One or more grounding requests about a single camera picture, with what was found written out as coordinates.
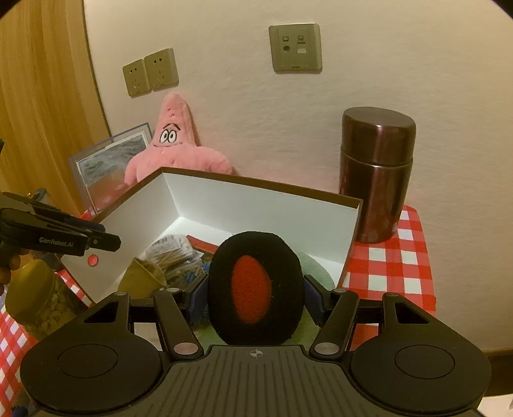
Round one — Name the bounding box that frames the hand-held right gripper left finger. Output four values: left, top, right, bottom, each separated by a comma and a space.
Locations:
82, 276, 210, 359

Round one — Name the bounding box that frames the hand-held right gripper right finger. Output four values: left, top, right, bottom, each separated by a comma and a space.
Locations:
304, 274, 437, 359

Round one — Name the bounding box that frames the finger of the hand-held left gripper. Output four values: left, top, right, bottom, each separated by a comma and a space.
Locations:
83, 234, 122, 253
4, 192, 107, 236

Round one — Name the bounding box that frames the black red earmuff pad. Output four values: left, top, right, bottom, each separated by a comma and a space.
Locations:
207, 230, 305, 346

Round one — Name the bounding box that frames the brown cardboard box white inside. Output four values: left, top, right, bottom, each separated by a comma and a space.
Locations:
60, 166, 363, 345

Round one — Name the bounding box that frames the person's left hand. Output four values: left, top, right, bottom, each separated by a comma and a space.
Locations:
0, 249, 29, 285

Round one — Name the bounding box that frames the cashew jar with gold lid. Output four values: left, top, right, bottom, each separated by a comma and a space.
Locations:
5, 259, 87, 341

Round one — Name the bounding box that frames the olive yellow cloth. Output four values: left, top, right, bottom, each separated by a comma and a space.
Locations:
117, 257, 167, 299

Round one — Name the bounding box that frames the clear cotton swab packet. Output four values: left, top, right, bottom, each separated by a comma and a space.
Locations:
144, 234, 205, 281

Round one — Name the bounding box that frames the red flat book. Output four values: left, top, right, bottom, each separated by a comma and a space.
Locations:
186, 234, 219, 255

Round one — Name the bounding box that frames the clear framed picture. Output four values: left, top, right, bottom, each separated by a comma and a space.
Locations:
68, 122, 155, 215

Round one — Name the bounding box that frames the red white checked tablecloth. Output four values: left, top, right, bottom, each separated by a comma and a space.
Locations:
0, 204, 437, 405

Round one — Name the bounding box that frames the pink star plush toy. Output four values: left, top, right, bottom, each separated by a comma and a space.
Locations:
124, 92, 235, 187

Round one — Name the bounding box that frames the wooden door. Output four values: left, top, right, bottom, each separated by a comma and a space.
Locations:
0, 0, 112, 209

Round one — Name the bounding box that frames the brown metal thermos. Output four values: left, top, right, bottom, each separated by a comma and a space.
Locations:
339, 106, 416, 244

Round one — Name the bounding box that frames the beige wall socket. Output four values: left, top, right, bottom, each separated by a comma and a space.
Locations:
122, 58, 151, 97
143, 47, 180, 91

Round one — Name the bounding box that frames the beige network wall panel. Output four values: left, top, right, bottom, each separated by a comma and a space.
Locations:
268, 23, 323, 74

